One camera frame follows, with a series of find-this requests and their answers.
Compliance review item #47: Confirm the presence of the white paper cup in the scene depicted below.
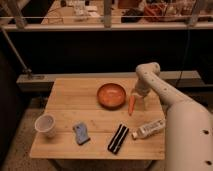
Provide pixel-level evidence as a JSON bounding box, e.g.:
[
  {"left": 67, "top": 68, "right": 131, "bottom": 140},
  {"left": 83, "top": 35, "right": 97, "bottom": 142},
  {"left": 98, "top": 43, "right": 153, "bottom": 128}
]
[{"left": 34, "top": 114, "right": 56, "bottom": 138}]

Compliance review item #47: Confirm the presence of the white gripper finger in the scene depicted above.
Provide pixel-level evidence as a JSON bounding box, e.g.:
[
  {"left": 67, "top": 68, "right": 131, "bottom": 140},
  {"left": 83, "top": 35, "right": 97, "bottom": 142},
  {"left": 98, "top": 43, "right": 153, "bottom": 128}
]
[{"left": 142, "top": 97, "right": 146, "bottom": 110}]

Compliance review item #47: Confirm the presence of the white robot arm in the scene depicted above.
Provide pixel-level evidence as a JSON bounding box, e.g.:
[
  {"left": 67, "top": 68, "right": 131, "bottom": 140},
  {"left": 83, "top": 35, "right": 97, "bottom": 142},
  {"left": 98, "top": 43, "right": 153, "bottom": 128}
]
[{"left": 135, "top": 62, "right": 213, "bottom": 171}]

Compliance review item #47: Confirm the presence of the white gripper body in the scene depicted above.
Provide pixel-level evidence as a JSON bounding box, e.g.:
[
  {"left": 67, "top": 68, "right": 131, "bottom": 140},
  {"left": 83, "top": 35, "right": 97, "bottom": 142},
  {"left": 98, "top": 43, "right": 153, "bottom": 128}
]
[{"left": 133, "top": 82, "right": 150, "bottom": 97}]

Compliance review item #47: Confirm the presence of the metal diagonal pole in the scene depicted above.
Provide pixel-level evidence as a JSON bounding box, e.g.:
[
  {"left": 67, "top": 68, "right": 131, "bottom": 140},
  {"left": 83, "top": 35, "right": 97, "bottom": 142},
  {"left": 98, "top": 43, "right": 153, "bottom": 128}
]
[{"left": 1, "top": 27, "right": 33, "bottom": 79}]

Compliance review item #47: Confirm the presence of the orange ceramic bowl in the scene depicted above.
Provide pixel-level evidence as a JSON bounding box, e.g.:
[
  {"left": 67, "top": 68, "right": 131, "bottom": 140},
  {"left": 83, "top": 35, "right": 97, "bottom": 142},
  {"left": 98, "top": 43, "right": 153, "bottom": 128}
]
[{"left": 97, "top": 83, "right": 126, "bottom": 110}]

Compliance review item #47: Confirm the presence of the metal railing shelf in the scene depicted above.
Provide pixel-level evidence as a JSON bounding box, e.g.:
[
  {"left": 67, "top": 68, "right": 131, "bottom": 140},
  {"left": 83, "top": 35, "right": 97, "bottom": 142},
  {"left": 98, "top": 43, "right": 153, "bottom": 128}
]
[{"left": 0, "top": 0, "right": 213, "bottom": 31}]

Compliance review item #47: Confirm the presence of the blue sponge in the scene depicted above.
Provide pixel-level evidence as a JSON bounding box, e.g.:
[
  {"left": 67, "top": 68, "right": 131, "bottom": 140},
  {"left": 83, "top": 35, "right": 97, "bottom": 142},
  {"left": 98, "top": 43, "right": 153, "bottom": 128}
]
[{"left": 73, "top": 122, "right": 90, "bottom": 145}]

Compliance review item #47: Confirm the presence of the grey low ledge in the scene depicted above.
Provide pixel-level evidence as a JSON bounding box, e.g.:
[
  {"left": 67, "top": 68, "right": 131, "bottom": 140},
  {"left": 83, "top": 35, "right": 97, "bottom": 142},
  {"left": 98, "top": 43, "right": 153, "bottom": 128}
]
[{"left": 16, "top": 70, "right": 204, "bottom": 92}]

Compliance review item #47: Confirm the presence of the wooden table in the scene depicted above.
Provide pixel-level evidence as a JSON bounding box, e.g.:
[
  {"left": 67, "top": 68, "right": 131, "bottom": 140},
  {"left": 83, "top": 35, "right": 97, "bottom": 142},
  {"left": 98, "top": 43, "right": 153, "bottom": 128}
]
[{"left": 30, "top": 78, "right": 165, "bottom": 160}]

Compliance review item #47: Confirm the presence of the clear plastic bottle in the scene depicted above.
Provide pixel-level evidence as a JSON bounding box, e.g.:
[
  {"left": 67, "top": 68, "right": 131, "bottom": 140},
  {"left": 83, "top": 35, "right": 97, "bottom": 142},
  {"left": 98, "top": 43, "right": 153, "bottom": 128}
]
[{"left": 132, "top": 119, "right": 166, "bottom": 140}]

